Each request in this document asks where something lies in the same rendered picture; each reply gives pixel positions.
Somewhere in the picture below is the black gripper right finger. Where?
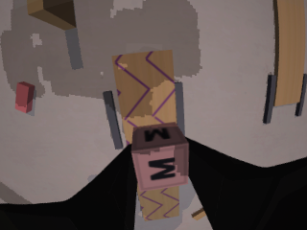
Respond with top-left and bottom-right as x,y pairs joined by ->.
184,135 -> 307,230

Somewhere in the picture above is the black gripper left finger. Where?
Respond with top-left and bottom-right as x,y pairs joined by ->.
0,143 -> 137,230

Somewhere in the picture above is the pink cube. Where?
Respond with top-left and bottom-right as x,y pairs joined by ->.
131,123 -> 189,192

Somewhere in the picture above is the tan flat block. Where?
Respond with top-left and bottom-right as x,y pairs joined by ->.
192,207 -> 206,221

